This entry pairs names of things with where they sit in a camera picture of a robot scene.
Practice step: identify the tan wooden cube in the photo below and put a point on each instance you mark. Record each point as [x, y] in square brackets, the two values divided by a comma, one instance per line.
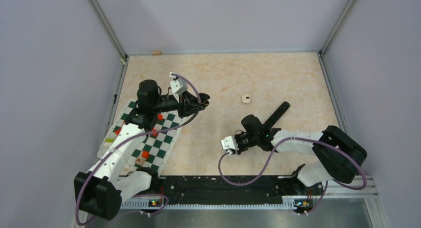
[139, 161]

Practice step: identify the red arch block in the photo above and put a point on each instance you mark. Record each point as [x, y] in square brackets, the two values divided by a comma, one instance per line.
[117, 130]

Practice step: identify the red block at edge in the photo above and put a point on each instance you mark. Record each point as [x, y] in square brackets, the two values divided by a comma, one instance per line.
[145, 154]

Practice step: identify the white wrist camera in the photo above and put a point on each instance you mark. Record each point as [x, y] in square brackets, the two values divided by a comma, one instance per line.
[229, 145]
[178, 85]

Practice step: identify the green white chessboard mat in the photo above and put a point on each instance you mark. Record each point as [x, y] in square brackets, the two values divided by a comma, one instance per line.
[158, 147]

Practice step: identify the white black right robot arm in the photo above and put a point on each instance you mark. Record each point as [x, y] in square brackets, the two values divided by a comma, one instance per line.
[339, 157]

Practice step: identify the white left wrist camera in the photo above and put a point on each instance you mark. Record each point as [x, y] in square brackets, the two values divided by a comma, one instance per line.
[178, 85]

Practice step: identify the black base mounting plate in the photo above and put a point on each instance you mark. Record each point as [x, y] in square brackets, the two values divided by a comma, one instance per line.
[213, 190]

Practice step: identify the cream earbud charging case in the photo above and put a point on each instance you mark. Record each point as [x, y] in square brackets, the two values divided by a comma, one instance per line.
[246, 99]

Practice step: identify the black earbud charging case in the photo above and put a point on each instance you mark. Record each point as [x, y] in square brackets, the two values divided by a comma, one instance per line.
[205, 101]

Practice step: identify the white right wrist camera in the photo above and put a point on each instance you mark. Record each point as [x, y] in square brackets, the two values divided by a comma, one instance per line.
[229, 145]

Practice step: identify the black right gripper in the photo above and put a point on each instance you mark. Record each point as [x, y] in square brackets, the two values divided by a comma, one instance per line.
[241, 149]

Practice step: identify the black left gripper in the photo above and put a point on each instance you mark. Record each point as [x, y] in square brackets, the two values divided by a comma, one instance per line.
[188, 104]

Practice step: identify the aluminium front rail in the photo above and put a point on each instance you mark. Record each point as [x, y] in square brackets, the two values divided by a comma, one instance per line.
[297, 204]

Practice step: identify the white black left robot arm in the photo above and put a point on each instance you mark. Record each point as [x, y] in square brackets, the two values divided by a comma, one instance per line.
[121, 154]

